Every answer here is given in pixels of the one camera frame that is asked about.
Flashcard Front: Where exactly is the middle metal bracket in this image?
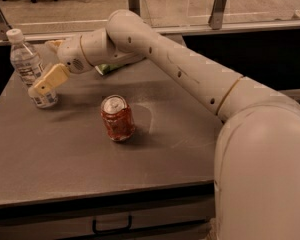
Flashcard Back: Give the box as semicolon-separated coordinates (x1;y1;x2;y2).
128;0;141;15

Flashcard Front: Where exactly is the clear plastic water bottle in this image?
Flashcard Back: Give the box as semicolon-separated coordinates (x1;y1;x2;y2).
5;28;59;110

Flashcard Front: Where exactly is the right metal bracket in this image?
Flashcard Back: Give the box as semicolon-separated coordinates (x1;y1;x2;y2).
208;0;227;30

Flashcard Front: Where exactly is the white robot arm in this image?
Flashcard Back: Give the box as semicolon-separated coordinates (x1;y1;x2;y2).
29;10;300;240

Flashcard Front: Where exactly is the green chip bag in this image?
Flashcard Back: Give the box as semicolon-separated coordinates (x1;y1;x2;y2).
95;64;121;76

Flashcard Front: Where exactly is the grey cabinet drawer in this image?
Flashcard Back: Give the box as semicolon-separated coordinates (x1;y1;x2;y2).
0;195;215;240

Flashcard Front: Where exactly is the black drawer handle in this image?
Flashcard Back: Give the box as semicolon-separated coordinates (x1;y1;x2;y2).
91;215;132;236

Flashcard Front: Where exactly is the red soda can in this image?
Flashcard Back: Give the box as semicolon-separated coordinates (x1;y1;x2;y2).
101;95;136;142

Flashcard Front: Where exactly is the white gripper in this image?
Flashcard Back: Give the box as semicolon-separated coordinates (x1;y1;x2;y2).
28;35;93;98

